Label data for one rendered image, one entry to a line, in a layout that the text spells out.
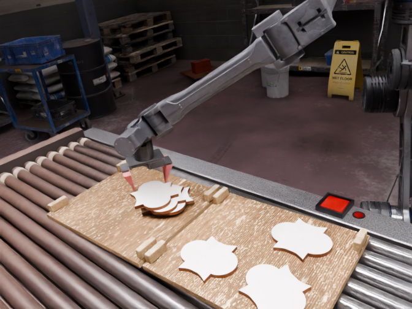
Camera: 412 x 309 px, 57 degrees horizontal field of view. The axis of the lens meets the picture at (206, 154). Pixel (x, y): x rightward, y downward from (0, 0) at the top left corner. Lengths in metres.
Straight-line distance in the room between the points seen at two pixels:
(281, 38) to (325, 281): 0.51
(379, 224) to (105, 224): 0.72
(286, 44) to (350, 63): 3.61
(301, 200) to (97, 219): 0.59
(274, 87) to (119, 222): 3.69
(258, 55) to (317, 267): 0.48
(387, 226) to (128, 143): 0.68
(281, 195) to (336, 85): 3.44
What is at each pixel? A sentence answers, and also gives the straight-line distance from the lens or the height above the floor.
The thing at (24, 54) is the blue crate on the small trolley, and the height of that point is 0.96.
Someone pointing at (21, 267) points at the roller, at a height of 0.92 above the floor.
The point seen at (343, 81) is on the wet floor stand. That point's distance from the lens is 4.47.
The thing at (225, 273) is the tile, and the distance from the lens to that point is 0.86.
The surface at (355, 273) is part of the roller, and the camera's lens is 0.91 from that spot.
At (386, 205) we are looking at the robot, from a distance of 2.00.
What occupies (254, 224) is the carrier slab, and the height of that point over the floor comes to 0.94.
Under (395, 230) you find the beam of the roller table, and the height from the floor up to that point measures 0.92.
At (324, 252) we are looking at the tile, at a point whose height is 0.95.
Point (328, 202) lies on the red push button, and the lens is 1.09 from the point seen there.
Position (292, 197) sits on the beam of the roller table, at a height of 0.92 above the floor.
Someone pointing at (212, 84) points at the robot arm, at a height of 1.29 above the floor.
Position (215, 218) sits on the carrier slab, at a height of 0.94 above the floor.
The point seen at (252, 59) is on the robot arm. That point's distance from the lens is 0.87.
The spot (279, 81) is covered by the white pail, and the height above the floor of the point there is 0.20.
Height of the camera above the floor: 1.55
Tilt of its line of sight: 27 degrees down
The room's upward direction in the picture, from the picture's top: 8 degrees counter-clockwise
